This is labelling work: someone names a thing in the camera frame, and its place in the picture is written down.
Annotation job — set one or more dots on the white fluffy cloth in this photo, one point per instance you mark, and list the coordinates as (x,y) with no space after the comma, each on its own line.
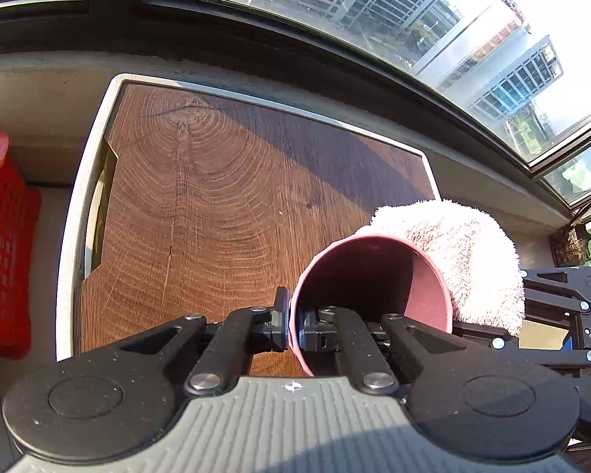
(453,246)

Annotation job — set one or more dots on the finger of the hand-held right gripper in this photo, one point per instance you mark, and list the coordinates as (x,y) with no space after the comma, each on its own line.
(532,350)
(561,286)

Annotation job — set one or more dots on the black window frame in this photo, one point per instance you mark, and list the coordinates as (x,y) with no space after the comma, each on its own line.
(285,44)

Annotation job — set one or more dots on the red plastic basket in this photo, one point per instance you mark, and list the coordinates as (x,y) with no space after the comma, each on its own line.
(5,256)

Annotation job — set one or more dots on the pink cup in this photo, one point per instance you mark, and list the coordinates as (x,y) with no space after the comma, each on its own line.
(426,288)

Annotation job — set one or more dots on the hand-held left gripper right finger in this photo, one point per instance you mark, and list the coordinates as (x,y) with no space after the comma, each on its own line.
(309,327)

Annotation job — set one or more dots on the white-rimmed wooden table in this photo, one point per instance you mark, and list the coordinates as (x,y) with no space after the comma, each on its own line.
(202,217)

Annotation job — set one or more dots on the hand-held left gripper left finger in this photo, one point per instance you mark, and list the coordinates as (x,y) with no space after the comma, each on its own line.
(279,316)

